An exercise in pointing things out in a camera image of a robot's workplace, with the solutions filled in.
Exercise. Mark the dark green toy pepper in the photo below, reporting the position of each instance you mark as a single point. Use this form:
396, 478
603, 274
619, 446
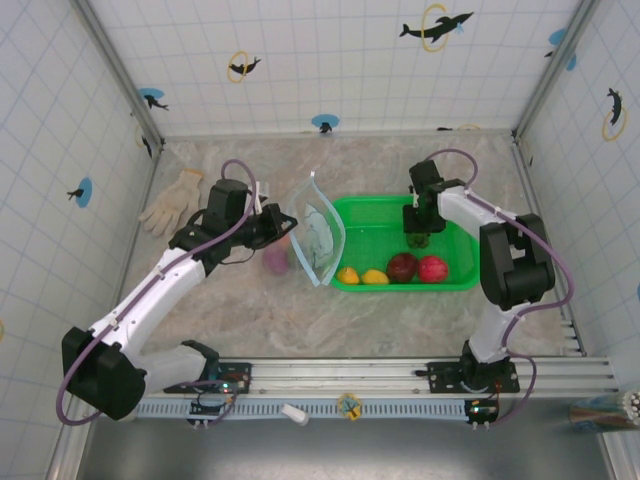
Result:
419, 241

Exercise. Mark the clear zip-top bag blue print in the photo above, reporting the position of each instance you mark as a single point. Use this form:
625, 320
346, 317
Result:
317, 235

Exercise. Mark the purple toy vegetable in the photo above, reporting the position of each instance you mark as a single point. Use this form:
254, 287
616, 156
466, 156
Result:
276, 261

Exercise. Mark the green plastic basket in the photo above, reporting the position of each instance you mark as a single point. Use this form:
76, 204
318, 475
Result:
370, 220

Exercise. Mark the pink red toy fruit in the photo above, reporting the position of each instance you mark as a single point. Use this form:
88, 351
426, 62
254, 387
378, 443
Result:
433, 270

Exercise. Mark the dark red toy apple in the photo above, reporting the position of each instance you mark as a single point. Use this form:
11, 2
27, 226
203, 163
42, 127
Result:
402, 267

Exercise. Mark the yellow toy fruit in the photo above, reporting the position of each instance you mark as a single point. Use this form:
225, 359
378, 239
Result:
348, 275
375, 277

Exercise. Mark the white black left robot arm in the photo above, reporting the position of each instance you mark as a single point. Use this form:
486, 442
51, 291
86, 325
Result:
150, 295

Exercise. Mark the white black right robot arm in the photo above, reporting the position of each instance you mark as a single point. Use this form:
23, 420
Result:
515, 265

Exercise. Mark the white cotton work glove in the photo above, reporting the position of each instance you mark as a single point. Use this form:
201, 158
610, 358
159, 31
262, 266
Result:
172, 205

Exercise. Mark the white plastic tube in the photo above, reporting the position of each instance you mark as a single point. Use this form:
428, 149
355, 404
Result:
295, 414

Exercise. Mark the yellow tree sticker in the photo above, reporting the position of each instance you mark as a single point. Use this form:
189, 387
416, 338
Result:
349, 406

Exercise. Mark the cup of white sticks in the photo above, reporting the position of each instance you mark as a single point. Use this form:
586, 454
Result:
605, 410

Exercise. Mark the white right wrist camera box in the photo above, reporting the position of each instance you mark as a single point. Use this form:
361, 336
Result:
414, 197

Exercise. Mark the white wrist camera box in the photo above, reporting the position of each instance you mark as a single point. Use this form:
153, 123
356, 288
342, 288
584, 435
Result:
414, 197
264, 197

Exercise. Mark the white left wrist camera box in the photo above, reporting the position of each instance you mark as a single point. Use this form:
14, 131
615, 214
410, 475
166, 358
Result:
264, 197

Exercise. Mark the blue oval whale wall sticker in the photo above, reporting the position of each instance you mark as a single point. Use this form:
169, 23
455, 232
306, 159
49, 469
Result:
152, 97
325, 122
562, 42
82, 192

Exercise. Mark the aluminium mounting rail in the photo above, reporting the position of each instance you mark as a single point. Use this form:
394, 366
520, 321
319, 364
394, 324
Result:
340, 372

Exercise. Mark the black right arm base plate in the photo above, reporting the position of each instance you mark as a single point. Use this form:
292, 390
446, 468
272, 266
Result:
440, 374

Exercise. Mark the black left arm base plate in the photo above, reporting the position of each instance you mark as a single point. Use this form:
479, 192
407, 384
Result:
235, 375

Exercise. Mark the aluminium frame post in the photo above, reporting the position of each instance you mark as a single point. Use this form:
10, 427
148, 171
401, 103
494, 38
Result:
555, 70
120, 75

